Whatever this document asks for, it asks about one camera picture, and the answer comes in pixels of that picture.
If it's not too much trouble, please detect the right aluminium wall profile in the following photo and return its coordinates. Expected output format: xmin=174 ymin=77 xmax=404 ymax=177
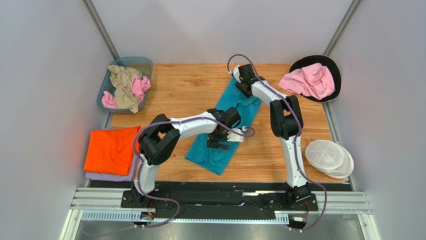
xmin=323 ymin=0 xmax=363 ymax=57

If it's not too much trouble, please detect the pink t shirt on tray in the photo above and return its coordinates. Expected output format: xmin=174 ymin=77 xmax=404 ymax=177
xmin=278 ymin=63 xmax=336 ymax=100

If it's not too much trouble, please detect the teal t shirt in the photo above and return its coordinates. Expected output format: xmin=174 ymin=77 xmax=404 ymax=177
xmin=185 ymin=77 xmax=262 ymax=175

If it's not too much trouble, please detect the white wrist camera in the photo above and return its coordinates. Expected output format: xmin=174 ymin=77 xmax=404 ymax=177
xmin=226 ymin=126 xmax=247 ymax=143
xmin=227 ymin=65 xmax=241 ymax=83

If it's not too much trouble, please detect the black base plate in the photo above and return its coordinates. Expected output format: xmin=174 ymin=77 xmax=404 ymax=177
xmin=131 ymin=181 xmax=319 ymax=220

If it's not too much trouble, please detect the folded orange t shirt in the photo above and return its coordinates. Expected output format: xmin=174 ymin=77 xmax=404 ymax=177
xmin=83 ymin=125 xmax=142 ymax=177

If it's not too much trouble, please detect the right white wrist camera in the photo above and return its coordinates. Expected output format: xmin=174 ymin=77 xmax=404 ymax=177
xmin=227 ymin=65 xmax=241 ymax=83

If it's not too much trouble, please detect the beige t shirt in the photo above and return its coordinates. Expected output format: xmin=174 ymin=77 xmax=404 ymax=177
xmin=107 ymin=65 xmax=143 ymax=114

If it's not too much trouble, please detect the pink t shirt in bin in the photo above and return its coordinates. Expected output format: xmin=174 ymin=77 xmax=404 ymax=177
xmin=101 ymin=74 xmax=151 ymax=113

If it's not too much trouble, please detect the black round tray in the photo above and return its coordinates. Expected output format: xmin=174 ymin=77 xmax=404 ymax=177
xmin=288 ymin=55 xmax=342 ymax=104

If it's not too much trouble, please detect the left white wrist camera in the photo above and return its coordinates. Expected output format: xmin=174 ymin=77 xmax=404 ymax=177
xmin=226 ymin=126 xmax=247 ymax=143

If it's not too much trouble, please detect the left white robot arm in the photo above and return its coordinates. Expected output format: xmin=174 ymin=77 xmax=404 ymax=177
xmin=121 ymin=107 xmax=249 ymax=208

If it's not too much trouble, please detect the white mesh basket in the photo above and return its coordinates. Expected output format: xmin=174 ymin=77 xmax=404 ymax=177
xmin=304 ymin=140 xmax=354 ymax=179

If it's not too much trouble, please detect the aluminium wall profile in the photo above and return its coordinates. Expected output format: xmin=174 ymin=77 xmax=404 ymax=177
xmin=323 ymin=0 xmax=363 ymax=57
xmin=82 ymin=0 xmax=120 ymax=60

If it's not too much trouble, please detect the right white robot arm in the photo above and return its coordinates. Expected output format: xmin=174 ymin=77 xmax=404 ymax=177
xmin=231 ymin=64 xmax=311 ymax=209

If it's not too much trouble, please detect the aluminium frame rail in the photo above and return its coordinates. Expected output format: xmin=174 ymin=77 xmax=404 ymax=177
xmin=59 ymin=187 xmax=380 ymax=240

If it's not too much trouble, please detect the left aluminium wall profile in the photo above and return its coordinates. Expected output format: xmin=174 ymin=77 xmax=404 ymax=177
xmin=82 ymin=0 xmax=120 ymax=60

